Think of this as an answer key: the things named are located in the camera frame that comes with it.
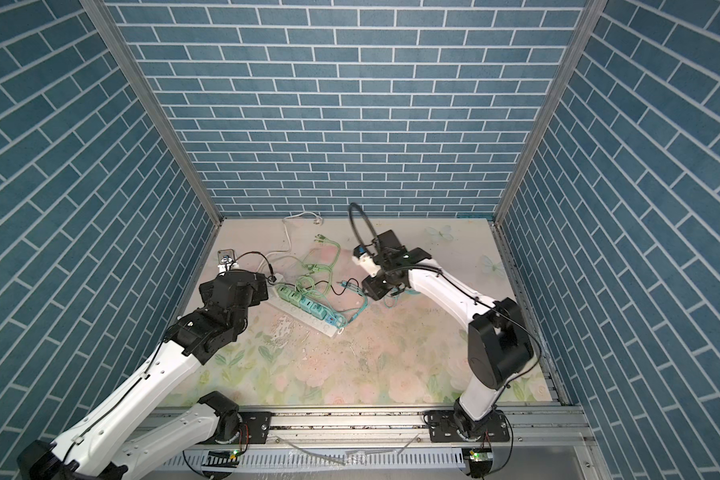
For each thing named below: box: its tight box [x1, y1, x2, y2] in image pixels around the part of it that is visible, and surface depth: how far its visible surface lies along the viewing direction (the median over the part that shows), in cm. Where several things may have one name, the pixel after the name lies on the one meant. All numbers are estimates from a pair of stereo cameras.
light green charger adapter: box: [288, 291, 302, 308], surface depth 92 cm
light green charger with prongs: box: [277, 284, 299, 303], surface depth 93 cm
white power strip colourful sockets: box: [267, 282, 346, 338], surface depth 91 cm
